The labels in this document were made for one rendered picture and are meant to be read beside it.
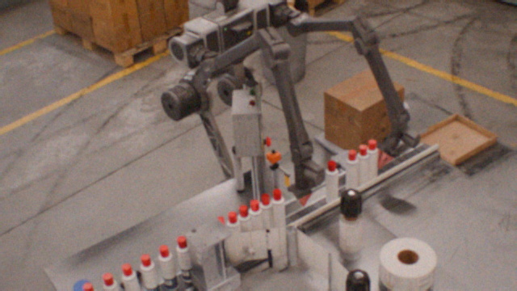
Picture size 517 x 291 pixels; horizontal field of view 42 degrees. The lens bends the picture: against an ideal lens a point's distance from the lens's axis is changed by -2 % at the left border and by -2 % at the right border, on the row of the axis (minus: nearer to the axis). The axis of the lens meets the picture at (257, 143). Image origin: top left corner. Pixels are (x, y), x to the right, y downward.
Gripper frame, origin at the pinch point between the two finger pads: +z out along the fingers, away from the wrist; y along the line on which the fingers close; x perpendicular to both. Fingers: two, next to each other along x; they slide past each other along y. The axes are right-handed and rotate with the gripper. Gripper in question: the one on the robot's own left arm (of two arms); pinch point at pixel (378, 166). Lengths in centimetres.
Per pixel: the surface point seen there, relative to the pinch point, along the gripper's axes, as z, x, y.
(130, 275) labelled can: 69, -98, 2
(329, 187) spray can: 15.6, -24.1, 1.2
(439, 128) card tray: -27, 48, -13
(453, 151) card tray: -20.9, 40.8, 5.0
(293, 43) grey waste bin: -25, 122, -207
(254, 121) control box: 2, -79, -1
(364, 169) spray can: 3.1, -10.7, 2.3
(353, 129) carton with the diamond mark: -7.2, 0.1, -22.0
